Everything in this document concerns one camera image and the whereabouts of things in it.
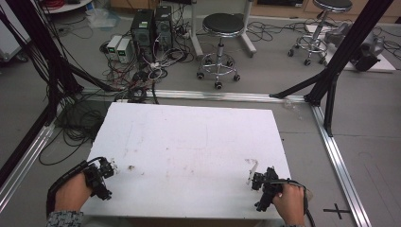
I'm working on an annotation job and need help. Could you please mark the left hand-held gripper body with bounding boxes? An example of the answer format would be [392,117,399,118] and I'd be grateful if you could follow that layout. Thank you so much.
[83,157,115,201]

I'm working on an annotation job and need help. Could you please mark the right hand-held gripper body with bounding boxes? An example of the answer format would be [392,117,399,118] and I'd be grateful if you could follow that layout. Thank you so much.
[252,166,284,213]

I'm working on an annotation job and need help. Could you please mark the person's left hand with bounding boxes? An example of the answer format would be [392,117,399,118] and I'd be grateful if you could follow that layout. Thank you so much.
[55,172,94,213]

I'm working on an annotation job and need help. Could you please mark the person's right hand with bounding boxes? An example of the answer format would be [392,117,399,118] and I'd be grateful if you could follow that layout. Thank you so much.
[271,183,307,227]

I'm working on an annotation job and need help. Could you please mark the white power supply box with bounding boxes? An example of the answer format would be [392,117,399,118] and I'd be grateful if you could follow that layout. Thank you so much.
[115,38,132,64]
[106,34,124,61]

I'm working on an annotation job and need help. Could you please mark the black computer tower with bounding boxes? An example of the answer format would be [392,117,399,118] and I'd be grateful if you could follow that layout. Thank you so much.
[153,5,174,52]
[130,8,156,63]

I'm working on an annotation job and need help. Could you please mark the white stand legs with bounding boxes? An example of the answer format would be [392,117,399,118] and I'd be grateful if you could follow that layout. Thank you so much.
[188,0,258,60]

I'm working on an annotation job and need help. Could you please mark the black round stool chrome base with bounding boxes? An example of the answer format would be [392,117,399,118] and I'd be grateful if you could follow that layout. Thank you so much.
[195,12,246,91]
[287,0,354,67]

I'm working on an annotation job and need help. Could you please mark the clear plastic bag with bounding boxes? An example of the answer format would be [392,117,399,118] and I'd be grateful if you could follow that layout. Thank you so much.
[85,7,122,30]

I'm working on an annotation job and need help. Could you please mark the grey device on white board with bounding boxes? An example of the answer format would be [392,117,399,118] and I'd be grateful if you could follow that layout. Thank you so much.
[305,22,397,73]

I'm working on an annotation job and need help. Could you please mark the white round table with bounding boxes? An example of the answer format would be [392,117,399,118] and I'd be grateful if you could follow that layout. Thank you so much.
[40,0,95,15]

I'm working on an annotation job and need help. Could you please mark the aluminium floor rail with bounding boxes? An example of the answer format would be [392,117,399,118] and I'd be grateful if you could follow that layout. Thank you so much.
[309,103,374,227]
[0,122,57,214]
[79,88,307,104]

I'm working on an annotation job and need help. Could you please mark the tangle of floor cables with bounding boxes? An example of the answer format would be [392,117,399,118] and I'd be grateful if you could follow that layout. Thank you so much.
[37,3,202,166]

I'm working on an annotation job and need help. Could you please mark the black metal frame post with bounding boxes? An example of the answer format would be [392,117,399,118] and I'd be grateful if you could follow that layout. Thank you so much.
[270,0,395,137]
[0,0,121,127]

